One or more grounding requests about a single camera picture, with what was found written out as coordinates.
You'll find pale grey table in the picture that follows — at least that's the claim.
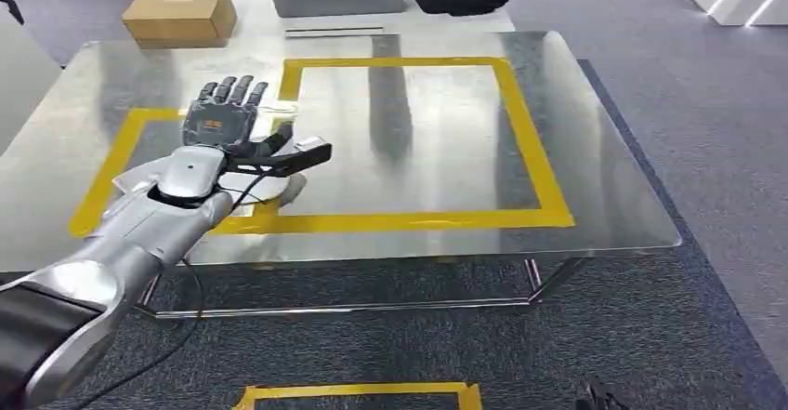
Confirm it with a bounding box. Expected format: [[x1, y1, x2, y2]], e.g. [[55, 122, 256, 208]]
[[0, 21, 63, 156]]

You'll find small yellow tape frame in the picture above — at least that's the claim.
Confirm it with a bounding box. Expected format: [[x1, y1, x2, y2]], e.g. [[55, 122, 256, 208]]
[[69, 108, 186, 239]]

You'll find steel bench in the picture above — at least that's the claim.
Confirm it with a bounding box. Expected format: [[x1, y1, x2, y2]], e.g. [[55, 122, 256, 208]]
[[0, 30, 683, 323]]

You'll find yellow floor tape frame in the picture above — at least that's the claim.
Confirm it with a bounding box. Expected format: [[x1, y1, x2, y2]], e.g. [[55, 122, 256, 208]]
[[232, 382, 483, 410]]

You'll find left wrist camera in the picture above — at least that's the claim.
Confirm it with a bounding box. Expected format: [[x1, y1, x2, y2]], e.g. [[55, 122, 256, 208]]
[[224, 136, 334, 179]]

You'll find black cable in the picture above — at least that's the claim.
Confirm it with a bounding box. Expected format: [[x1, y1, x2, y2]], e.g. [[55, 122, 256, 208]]
[[61, 169, 275, 410]]

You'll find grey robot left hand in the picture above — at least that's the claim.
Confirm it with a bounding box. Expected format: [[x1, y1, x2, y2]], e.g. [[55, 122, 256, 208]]
[[181, 74, 295, 158]]

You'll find brown cardboard box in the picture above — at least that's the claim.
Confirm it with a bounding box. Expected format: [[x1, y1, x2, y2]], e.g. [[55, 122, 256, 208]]
[[122, 0, 238, 50]]

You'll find white table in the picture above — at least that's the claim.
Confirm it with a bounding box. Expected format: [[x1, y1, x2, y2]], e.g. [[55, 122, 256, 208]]
[[178, 0, 515, 40]]

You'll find large yellow tape frame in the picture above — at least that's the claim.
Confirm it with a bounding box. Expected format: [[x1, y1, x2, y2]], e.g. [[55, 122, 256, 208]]
[[209, 56, 577, 236]]

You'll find black robot foot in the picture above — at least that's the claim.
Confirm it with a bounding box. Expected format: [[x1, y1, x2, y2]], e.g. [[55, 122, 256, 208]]
[[575, 379, 629, 410]]

